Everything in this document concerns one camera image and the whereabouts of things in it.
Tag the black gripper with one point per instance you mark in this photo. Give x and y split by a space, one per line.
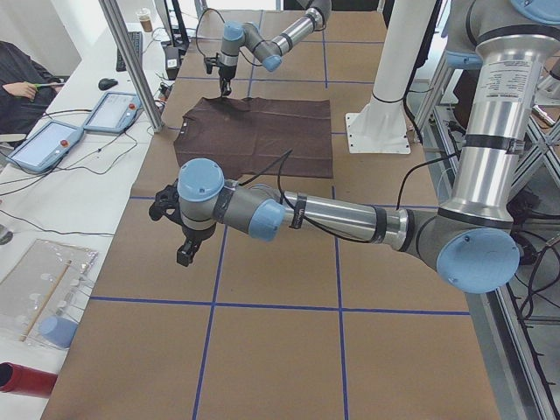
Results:
192 235
226 73

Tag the dark brown t-shirt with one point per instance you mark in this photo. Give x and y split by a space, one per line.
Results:
245 135

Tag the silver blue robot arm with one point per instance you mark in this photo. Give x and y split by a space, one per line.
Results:
269 53
467 240

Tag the black box with label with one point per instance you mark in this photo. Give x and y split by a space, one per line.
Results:
172 62

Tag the paper coffee cup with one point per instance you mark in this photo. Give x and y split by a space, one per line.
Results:
144 18

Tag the far teach pendant tablet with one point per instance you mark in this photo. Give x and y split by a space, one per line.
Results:
113 113

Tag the teach pendant tablet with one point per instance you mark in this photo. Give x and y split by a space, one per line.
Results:
46 147
113 113

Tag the black computer mouse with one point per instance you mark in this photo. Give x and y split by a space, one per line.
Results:
107 83

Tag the wooden stick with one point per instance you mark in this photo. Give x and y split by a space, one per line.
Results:
46 299

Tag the near teach pendant tablet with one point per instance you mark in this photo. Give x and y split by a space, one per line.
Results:
46 147

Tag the clear plastic sheet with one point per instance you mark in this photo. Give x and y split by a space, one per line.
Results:
24 287

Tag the light blue cup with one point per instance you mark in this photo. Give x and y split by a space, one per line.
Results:
59 331

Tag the seated person in black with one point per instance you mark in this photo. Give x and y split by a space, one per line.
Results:
27 90

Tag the red cylinder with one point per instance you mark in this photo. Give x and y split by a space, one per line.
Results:
26 381

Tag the aluminium frame post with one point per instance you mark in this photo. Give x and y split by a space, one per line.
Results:
120 35

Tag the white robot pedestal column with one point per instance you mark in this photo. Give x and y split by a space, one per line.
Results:
380 127

